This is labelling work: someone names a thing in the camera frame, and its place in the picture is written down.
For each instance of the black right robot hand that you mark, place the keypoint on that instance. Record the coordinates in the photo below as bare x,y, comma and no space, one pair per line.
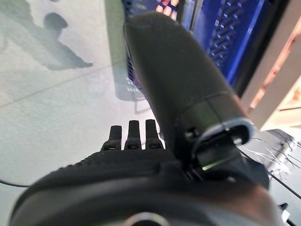
176,82

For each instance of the blue plastic shopping basket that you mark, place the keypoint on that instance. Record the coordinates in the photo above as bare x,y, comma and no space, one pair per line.
202,35

